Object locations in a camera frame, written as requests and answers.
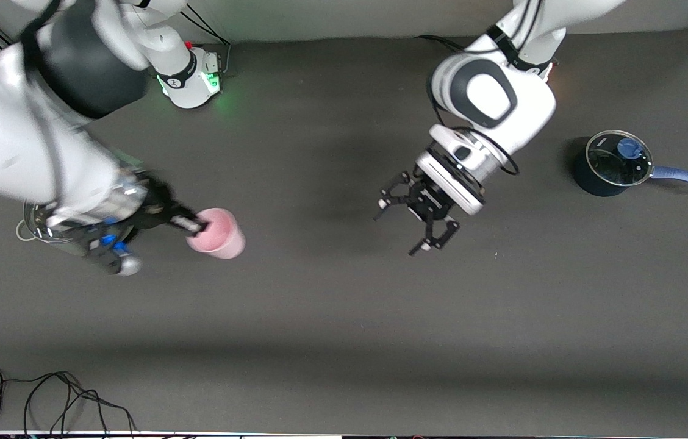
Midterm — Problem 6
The black arm base cable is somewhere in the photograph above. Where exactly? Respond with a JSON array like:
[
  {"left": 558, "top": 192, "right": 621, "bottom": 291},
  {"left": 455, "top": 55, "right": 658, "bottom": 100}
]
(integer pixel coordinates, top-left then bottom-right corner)
[
  {"left": 181, "top": 5, "right": 232, "bottom": 77},
  {"left": 414, "top": 34, "right": 473, "bottom": 52}
]

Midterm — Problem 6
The pink plastic cup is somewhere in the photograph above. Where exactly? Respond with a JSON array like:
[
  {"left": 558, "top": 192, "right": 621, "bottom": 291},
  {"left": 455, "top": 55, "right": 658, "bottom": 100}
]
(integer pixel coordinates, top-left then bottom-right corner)
[{"left": 185, "top": 207, "right": 246, "bottom": 260}]

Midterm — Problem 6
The dark blue saucepan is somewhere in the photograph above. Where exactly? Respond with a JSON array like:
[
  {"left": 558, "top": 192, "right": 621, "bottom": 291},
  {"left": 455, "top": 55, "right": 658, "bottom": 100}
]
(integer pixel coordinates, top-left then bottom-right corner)
[{"left": 573, "top": 130, "right": 688, "bottom": 197}]

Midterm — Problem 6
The glass pot lid metal knob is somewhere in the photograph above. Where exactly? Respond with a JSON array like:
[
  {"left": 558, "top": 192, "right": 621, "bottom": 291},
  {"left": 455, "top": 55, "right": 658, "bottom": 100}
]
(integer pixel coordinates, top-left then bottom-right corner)
[{"left": 23, "top": 200, "right": 57, "bottom": 245}]

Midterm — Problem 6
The glass lid blue knob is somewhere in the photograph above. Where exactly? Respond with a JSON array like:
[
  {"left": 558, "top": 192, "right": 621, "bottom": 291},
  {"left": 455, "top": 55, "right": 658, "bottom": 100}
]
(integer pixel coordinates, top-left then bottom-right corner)
[{"left": 586, "top": 130, "right": 654, "bottom": 185}]

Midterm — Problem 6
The loose black cable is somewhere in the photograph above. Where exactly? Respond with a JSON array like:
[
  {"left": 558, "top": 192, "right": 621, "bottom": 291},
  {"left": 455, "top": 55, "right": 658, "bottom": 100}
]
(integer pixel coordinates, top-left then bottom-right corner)
[{"left": 0, "top": 366, "right": 137, "bottom": 437}]

